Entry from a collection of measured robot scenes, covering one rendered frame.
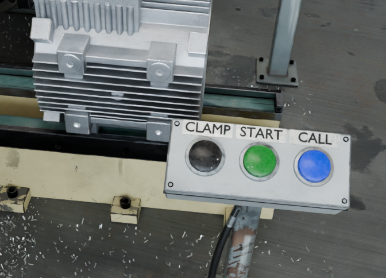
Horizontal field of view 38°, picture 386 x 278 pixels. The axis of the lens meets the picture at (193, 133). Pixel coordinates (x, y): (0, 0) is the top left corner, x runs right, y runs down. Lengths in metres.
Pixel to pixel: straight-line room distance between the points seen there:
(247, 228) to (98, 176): 0.27
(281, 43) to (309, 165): 0.55
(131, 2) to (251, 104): 0.27
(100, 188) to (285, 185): 0.36
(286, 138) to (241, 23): 0.74
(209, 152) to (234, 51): 0.66
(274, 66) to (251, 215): 0.53
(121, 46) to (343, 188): 0.30
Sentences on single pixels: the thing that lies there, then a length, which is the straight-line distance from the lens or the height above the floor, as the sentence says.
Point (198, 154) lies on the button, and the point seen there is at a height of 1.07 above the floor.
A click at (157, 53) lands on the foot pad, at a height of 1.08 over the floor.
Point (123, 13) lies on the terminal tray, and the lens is 0.65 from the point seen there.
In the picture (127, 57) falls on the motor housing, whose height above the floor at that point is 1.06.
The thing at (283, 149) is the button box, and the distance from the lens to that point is 0.53.
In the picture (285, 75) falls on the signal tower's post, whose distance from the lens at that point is 1.09.
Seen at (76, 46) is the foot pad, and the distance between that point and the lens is 0.64.
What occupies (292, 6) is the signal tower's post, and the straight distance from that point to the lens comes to 1.01.
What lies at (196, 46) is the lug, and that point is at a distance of 0.63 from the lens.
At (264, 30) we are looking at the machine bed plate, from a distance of 1.23.
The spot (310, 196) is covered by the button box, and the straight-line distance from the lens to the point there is 0.52.
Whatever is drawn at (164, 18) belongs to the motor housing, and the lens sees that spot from 0.66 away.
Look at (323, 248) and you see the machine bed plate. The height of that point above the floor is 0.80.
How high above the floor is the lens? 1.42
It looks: 41 degrees down
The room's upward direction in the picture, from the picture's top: 4 degrees clockwise
